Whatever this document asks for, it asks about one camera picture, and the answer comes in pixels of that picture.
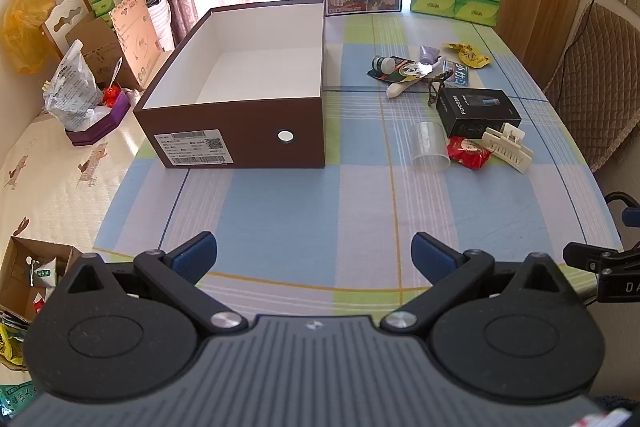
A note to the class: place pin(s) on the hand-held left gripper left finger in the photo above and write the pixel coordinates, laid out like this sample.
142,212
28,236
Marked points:
194,252

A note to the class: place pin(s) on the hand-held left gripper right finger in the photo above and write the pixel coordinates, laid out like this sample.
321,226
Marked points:
430,252

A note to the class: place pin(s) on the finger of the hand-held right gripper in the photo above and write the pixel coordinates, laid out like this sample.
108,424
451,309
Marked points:
582,257

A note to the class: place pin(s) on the red snack packet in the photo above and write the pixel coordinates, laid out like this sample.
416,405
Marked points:
467,154

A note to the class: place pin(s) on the clear plastic cup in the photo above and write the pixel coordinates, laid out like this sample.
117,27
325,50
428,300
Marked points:
429,147

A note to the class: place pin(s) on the brown cardboard storage box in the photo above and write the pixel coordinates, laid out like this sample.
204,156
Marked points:
235,132

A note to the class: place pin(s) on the black product box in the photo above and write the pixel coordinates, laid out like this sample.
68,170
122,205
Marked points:
475,109

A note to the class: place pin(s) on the brown striped hair claw clip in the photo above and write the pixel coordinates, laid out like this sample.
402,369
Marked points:
436,89

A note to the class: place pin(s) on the blue and white small box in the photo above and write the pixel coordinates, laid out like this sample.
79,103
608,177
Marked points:
459,74

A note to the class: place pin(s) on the purple cosmetic tube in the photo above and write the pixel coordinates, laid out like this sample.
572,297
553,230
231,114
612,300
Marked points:
429,53

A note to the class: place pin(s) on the yellow snack packet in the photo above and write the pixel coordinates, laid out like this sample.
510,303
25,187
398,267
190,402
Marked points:
470,55

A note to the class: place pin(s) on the black curved bar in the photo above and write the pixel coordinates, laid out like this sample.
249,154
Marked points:
622,198

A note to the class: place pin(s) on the cream hair claw clip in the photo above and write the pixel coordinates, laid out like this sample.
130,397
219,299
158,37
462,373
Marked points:
507,149

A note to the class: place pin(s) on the green and white drink carton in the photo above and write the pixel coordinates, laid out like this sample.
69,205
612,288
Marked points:
45,274

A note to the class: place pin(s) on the cream printed blanket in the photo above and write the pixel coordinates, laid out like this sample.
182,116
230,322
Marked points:
50,192

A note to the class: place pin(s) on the brown quilted chair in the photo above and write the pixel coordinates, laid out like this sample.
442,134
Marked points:
600,82

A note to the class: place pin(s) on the red candy wrapper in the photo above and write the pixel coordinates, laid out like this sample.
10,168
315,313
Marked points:
111,96

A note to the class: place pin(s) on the small open cardboard box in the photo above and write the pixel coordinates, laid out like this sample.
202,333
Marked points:
17,287

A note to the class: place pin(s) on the green card packet round badge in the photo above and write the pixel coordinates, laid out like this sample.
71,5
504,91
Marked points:
412,71

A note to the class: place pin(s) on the green and white medicine bottle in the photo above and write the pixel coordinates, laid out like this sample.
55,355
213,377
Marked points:
382,65

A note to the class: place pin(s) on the clear plastic spoon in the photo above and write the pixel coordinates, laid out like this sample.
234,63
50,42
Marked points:
116,72

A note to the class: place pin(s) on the clear printed plastic bag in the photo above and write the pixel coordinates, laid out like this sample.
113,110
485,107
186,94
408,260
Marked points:
70,92

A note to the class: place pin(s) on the yellow green snack bag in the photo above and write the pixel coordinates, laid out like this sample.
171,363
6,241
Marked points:
10,347

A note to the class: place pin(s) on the brown open cardboard box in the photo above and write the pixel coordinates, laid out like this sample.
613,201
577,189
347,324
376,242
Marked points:
97,52

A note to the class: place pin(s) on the white plastic bucket stack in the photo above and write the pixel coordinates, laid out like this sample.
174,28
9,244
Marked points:
161,27

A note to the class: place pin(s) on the green printed packet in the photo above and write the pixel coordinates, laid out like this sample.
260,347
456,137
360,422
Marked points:
15,402

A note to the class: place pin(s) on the white carved chair back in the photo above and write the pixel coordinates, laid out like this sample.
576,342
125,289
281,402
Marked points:
65,19

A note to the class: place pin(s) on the yellow plastic bag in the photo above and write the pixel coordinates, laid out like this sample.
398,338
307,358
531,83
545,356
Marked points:
27,27

